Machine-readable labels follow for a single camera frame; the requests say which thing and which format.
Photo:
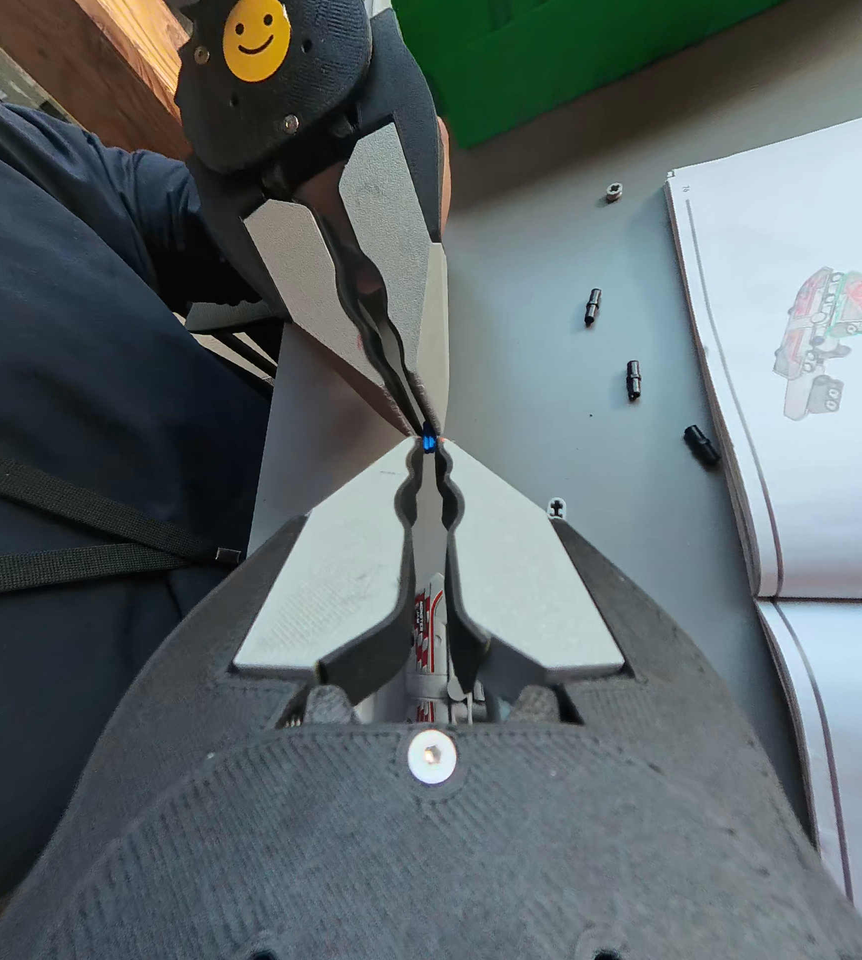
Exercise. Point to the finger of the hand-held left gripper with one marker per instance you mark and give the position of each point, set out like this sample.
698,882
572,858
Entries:
296,255
401,240

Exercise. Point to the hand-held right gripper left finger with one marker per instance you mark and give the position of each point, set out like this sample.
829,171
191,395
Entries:
326,585

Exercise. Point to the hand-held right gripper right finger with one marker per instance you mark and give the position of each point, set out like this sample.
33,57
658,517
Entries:
536,577

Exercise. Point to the red white model piece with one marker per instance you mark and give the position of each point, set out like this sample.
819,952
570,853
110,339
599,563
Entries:
429,645

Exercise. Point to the blue lego pin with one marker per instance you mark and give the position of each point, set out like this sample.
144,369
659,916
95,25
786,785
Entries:
428,444

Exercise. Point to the light grey lego beam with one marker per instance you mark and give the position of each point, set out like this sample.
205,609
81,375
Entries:
558,508

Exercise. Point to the black lego pin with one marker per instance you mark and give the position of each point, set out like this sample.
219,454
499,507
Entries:
633,379
700,444
592,306

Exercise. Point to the grey lego bush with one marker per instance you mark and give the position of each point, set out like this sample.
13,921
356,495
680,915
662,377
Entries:
613,190

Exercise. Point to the lego instruction booklet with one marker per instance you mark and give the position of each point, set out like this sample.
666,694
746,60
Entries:
813,487

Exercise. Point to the wooden cabinet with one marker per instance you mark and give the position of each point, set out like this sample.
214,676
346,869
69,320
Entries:
101,67

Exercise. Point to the green storage box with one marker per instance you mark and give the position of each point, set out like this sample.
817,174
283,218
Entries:
588,60

